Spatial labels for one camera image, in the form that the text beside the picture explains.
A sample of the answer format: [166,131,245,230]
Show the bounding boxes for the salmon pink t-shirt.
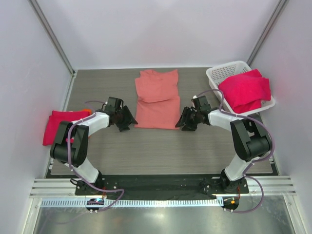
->
[135,69,180,130]

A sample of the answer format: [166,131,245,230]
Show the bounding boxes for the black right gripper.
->
[175,106,201,131]

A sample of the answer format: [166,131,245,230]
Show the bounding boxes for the white plastic laundry basket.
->
[206,61,275,115]

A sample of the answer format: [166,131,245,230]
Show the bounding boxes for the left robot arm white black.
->
[50,97,137,195]

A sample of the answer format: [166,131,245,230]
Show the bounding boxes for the left aluminium frame post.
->
[28,0,75,76]

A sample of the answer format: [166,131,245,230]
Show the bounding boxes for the crimson t-shirt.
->
[42,110,91,146]
[218,69,271,114]

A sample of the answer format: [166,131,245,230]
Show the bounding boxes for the perforated aluminium rail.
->
[41,197,223,208]

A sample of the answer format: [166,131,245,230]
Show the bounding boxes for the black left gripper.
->
[115,106,137,132]

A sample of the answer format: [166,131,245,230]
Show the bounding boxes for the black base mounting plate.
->
[75,175,249,196]

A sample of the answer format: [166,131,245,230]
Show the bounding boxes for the right aluminium frame post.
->
[246,0,289,66]

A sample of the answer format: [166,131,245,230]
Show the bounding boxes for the crimson t-shirt in basket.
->
[218,69,271,114]

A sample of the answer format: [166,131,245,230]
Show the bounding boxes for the aluminium frame post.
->
[246,0,289,66]
[28,0,75,76]

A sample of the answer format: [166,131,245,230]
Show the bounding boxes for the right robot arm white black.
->
[175,96,273,193]

